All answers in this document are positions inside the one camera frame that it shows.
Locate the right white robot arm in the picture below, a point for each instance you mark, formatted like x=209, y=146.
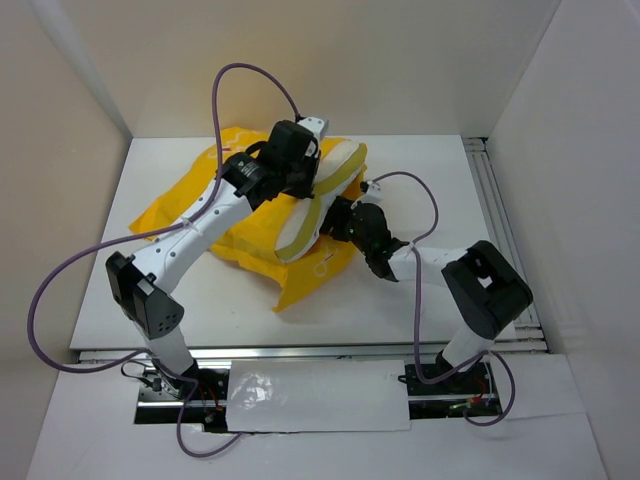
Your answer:
x=488, y=292

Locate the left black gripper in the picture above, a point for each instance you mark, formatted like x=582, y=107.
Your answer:
x=311, y=159

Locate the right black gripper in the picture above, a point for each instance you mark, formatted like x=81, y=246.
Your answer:
x=340, y=209

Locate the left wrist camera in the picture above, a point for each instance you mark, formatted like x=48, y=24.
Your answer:
x=318, y=127

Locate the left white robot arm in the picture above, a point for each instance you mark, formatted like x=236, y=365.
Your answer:
x=142, y=284

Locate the white cover plate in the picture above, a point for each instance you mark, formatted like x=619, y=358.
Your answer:
x=317, y=396

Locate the aluminium front rail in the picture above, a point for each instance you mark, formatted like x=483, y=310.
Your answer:
x=284, y=352

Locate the yellow pillowcase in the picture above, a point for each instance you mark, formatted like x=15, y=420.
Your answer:
x=251, y=242

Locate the aluminium side rail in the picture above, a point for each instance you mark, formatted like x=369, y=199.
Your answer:
x=529, y=332

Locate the cream quilted pillow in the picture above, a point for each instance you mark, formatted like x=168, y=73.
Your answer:
x=337, y=170

